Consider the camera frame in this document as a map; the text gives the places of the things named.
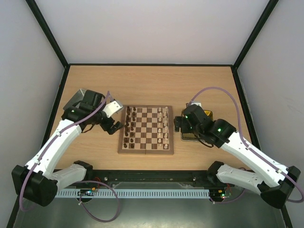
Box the gold metal tin tray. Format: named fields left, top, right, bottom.
left=180, top=110, right=214, bottom=142

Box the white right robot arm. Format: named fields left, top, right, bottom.
left=174, top=104, right=301, bottom=209

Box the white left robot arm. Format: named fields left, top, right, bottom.
left=11, top=90, right=123, bottom=207

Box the wooden chess board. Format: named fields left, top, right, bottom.
left=117, top=104, right=174, bottom=155

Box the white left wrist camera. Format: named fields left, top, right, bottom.
left=103, top=100, right=124, bottom=118

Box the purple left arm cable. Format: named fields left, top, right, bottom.
left=19, top=90, right=119, bottom=222

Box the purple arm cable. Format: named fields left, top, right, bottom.
left=19, top=90, right=119, bottom=222
left=190, top=86, right=304, bottom=205

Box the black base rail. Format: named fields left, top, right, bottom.
left=90, top=170, right=214, bottom=188

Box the slotted white cable duct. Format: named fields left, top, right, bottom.
left=56, top=189, right=209, bottom=199

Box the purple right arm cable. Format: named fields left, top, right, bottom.
left=190, top=86, right=304, bottom=205

